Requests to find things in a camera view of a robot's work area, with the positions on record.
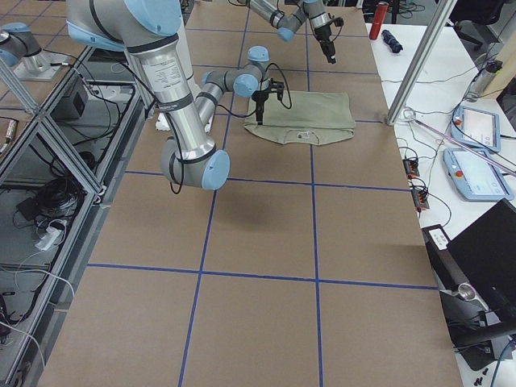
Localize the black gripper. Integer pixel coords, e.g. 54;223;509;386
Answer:
252;89;269;125
314;24;336;64

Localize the olive green long-sleeve shirt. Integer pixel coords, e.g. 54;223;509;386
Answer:
243;91;356;146

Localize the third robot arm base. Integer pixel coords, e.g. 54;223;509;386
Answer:
1;22;69;81

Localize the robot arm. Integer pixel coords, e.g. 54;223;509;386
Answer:
67;1;269;190
237;0;343;64

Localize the folded dark blue umbrella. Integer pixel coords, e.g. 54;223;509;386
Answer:
381;29;403;54

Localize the red cylinder tube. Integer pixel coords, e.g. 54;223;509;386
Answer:
368;2;389;40

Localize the thin metal rod stand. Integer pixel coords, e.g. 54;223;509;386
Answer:
401;106;516;177

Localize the grey water bottle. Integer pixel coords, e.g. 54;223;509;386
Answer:
467;60;503;100

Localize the blue teach pendant far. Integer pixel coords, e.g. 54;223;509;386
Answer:
449;106;501;153

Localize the blue teach pendant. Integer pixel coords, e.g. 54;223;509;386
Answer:
449;106;501;153
443;148;514;202

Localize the blue teach pendant near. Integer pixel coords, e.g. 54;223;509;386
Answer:
443;148;514;202

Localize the white power strip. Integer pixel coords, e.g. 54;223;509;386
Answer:
35;226;65;251

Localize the black box with label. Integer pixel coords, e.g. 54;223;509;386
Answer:
421;224;501;319

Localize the black monitor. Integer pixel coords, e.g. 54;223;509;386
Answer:
447;199;515;314

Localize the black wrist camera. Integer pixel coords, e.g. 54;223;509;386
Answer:
331;16;344;27
267;78;285;102

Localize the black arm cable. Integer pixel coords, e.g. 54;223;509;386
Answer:
215;62;293;120

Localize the grey aluminium frame post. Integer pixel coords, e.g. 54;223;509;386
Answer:
385;0;457;126

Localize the aluminium side frame rail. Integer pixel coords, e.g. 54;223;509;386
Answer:
1;48;147;386

